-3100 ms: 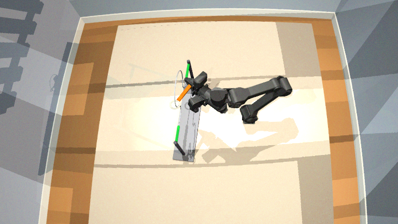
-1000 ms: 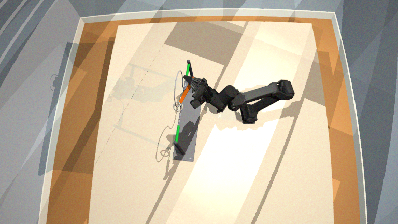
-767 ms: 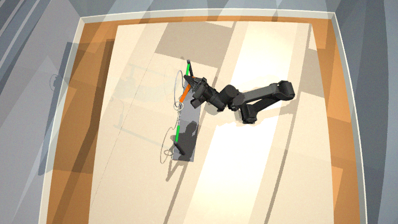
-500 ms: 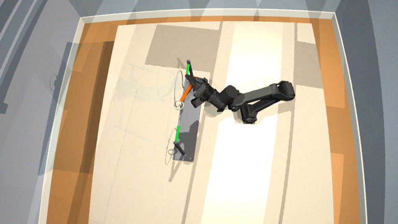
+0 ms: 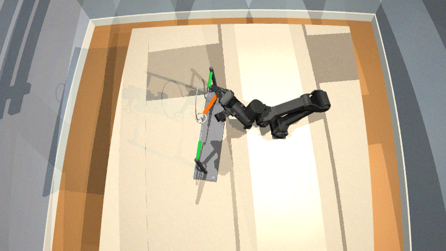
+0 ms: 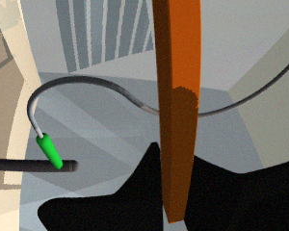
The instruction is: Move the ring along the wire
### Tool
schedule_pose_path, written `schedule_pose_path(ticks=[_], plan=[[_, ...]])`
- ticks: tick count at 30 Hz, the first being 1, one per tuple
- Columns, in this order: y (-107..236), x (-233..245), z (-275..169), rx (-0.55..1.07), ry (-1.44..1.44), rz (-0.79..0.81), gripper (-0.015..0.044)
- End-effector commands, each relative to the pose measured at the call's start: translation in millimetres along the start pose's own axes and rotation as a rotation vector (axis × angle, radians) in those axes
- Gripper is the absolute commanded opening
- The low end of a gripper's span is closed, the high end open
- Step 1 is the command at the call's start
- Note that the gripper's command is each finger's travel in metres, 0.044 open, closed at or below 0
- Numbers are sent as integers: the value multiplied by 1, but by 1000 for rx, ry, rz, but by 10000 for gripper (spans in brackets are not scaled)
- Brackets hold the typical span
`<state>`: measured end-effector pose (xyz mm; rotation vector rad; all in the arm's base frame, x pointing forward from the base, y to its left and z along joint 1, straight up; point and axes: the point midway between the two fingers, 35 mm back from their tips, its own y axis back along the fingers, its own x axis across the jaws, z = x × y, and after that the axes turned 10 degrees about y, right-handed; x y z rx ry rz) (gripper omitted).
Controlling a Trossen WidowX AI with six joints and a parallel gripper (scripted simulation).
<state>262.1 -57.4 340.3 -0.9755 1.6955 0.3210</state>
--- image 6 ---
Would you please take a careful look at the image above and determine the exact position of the orange handle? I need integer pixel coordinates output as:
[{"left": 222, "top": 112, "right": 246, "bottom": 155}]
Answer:
[{"left": 152, "top": 0, "right": 202, "bottom": 223}]

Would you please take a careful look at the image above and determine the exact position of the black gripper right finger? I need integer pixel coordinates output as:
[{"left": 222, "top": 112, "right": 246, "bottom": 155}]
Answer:
[{"left": 184, "top": 155, "right": 289, "bottom": 231}]

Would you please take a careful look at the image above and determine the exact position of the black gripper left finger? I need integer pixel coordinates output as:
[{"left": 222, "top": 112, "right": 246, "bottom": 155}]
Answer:
[{"left": 37, "top": 141, "right": 164, "bottom": 231}]

